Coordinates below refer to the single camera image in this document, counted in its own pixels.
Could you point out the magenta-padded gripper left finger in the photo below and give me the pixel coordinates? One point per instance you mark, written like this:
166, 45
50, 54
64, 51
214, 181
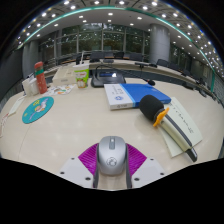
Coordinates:
87, 159

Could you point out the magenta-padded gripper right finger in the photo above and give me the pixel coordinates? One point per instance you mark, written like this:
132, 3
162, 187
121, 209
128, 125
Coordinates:
136, 159

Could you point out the silver computer mouse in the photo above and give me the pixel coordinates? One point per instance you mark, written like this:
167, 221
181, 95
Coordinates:
111, 156

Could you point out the round teal printed mouse pad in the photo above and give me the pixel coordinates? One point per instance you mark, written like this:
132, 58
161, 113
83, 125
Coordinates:
37, 110

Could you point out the microphone with black foam head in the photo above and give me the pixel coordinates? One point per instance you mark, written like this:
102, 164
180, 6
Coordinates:
173, 128

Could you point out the cream paper booklet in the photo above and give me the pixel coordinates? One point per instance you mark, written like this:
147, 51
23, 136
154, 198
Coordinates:
186, 123

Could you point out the blue and white book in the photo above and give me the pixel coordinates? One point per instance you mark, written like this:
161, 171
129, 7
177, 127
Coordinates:
143, 93

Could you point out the black conference microphone console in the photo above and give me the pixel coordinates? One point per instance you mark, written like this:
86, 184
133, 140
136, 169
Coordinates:
108, 80

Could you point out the green printed paper cup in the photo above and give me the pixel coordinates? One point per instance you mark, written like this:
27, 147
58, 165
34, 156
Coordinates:
81, 76

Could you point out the cream desk organizer box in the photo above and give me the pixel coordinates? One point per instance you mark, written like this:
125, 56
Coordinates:
64, 76

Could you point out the red bottle with green band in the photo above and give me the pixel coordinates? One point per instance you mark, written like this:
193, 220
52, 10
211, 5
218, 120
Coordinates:
40, 78

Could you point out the long curved conference desk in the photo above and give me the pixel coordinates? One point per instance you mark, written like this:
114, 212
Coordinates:
166, 70

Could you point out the black office chairs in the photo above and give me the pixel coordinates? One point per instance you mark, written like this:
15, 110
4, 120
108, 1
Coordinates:
98, 55

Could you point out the ceiling lights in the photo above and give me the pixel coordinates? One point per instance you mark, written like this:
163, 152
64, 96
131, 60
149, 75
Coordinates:
110, 14

